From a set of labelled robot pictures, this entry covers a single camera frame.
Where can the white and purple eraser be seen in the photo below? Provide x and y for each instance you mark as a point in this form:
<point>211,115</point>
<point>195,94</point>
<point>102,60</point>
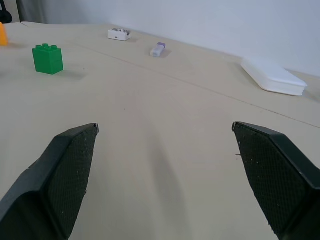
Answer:
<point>158,49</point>

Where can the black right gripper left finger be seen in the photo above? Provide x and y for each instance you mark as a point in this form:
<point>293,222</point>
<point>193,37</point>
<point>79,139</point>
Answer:
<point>57,180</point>

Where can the yellow toy building block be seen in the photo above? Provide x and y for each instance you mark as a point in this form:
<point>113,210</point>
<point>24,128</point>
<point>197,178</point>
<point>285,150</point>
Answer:
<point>3,35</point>

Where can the grey curtain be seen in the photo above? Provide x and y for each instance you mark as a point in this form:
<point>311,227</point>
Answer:
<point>35,11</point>

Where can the flat white plastic lid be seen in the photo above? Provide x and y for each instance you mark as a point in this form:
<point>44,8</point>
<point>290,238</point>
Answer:
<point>273,76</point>

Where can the dark rounded object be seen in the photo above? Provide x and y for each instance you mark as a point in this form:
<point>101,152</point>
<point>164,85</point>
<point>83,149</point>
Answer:
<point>5,15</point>

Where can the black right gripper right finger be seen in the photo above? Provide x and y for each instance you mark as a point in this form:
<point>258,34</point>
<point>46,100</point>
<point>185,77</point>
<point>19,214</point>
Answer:
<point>277,180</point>

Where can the green toy brick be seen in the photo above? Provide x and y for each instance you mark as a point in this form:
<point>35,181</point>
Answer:
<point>48,60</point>

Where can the small white box device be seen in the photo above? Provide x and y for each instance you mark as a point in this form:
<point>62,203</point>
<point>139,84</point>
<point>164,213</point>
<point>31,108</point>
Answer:
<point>119,34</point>

